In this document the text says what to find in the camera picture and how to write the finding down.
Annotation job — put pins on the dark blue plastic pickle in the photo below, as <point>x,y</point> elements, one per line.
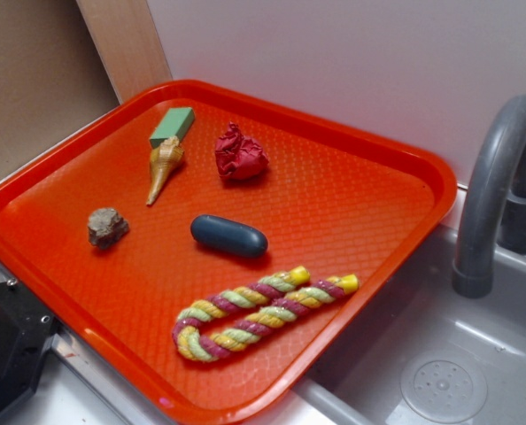
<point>228,236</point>

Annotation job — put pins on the crumpled red paper ball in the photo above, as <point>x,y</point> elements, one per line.
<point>239,156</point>

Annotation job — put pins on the orange plastic tray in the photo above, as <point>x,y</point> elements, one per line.
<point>333,199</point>

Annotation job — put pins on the tan spiral seashell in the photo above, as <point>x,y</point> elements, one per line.
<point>164,160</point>

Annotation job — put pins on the green rectangular block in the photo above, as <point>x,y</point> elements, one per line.
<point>176,122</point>

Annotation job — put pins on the grey brown rock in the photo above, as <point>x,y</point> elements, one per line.
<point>106,227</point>

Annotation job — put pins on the grey plastic toy sink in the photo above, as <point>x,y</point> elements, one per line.
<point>419,353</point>

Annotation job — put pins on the light wooden board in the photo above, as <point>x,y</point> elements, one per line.
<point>127,43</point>

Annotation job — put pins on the grey toy faucet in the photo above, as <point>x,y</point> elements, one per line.
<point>494,211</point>

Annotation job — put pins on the multicoloured twisted rope toy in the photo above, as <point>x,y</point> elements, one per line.
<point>215,327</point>

